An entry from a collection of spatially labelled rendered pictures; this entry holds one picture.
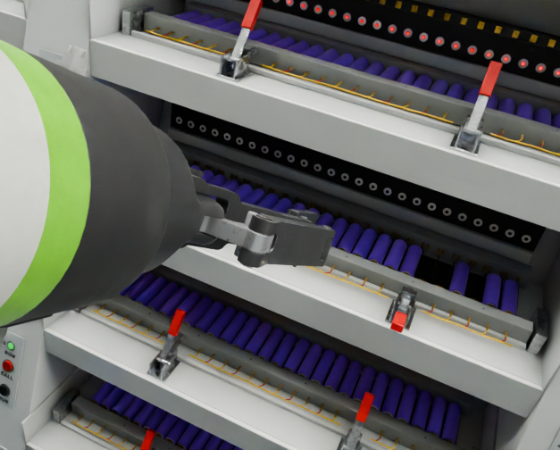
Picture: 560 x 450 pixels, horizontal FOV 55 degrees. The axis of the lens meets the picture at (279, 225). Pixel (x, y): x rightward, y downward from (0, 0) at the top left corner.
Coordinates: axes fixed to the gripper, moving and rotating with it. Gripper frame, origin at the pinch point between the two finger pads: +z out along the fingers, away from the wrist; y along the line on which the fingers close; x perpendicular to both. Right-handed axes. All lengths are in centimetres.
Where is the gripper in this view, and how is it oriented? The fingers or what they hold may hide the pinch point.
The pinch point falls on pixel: (240, 207)
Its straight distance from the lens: 42.3
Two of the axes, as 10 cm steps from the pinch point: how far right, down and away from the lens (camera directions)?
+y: 9.1, 3.4, -2.5
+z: 2.6, 0.0, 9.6
